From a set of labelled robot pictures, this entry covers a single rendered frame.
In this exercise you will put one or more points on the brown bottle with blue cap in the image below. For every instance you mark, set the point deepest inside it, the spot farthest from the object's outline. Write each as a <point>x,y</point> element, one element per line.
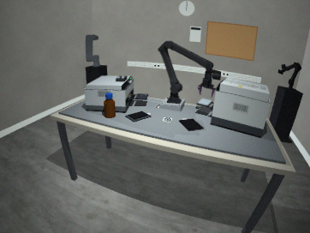
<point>109,106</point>

